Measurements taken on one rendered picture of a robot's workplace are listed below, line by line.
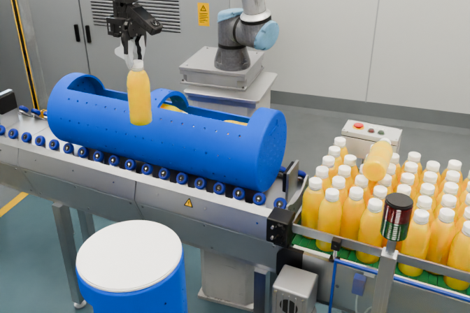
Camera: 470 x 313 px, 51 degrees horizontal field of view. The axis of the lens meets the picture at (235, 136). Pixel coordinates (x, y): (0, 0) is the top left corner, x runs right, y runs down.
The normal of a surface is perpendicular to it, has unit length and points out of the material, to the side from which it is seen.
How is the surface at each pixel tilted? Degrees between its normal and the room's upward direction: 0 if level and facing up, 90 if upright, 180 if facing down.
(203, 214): 70
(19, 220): 0
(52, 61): 90
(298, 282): 0
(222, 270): 90
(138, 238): 0
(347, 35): 90
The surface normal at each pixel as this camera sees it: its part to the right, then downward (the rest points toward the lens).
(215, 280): -0.32, 0.44
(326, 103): -0.31, 0.22
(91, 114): -0.38, -0.03
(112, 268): 0.00, -0.88
